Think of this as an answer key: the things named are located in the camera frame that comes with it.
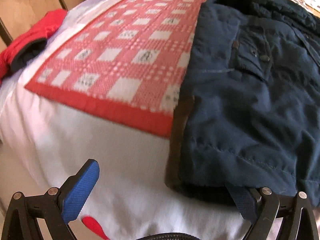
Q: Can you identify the red fabric piece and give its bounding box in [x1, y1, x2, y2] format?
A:
[82, 216, 110, 240]

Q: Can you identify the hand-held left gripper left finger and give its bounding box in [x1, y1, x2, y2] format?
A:
[0, 159, 100, 240]

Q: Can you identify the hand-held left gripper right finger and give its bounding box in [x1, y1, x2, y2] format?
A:
[225, 184, 320, 240]

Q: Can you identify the red checked quilted mat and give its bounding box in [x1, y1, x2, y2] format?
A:
[24, 0, 210, 138]

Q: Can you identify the navy padded jacket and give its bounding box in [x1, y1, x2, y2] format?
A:
[165, 0, 320, 205]

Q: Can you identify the red garment with dark lining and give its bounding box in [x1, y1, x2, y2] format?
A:
[0, 9, 68, 79]

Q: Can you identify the wooden wardrobe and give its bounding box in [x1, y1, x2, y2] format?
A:
[0, 0, 120, 53]

